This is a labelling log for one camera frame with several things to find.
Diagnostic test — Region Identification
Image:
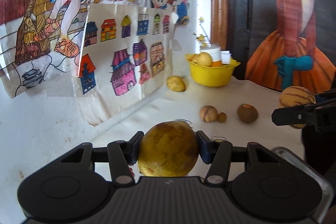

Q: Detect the striped pepino melon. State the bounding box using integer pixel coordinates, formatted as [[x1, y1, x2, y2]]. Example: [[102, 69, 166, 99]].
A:
[[278, 85, 317, 130]]

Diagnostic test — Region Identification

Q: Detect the large yellow spotted fruit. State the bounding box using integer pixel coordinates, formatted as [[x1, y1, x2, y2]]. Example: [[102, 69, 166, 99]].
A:
[[138, 120, 198, 177]]

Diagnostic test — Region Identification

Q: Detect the small olive round fruit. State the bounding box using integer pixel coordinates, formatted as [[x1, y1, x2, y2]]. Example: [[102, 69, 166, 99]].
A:
[[217, 112, 227, 123]]

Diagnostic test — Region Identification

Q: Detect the pale striped round fruit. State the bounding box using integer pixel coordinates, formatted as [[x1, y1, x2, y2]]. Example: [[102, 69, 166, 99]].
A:
[[199, 105, 218, 123]]

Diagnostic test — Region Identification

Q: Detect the white printed cloth mat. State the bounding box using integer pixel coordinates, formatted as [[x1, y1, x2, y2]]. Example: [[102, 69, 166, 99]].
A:
[[92, 77, 304, 158]]

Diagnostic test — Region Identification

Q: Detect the brown kiwi with sticker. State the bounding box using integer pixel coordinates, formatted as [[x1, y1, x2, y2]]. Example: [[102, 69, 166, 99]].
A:
[[237, 103, 259, 124]]

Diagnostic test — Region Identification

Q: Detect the yellow plastic bowl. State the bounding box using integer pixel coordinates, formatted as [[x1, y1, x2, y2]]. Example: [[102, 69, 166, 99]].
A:
[[185, 54, 240, 88]]

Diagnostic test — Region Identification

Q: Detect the yellow fruit near bowl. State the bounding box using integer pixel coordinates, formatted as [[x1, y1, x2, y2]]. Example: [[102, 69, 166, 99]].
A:
[[167, 76, 186, 92]]

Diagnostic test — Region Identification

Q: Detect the orange fruit in bowl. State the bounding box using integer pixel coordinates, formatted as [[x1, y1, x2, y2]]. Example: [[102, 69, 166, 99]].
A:
[[211, 61, 222, 67]]

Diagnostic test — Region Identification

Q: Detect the yellow fruit in bowl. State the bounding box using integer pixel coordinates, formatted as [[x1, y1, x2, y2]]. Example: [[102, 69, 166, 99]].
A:
[[190, 52, 213, 67]]

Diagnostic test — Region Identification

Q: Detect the metal tray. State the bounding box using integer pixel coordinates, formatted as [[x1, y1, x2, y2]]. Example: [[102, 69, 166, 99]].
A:
[[272, 147, 334, 223]]

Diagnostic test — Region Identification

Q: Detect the white folded paper in bowl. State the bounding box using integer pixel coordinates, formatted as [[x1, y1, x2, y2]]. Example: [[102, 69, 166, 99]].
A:
[[220, 51, 231, 65]]

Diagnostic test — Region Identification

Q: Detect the houses drawing paper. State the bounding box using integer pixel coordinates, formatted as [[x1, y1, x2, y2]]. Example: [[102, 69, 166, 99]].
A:
[[73, 3, 178, 126]]

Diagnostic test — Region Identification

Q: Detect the white jar with flowers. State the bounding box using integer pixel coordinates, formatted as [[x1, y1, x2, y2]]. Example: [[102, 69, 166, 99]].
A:
[[193, 16, 221, 64]]

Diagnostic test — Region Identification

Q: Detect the orange dress woman poster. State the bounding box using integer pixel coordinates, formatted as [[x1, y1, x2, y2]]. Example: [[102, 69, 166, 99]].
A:
[[245, 0, 335, 94]]

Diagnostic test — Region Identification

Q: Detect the boy with fan drawing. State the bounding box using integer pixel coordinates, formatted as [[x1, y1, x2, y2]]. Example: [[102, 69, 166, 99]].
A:
[[0, 0, 148, 99]]

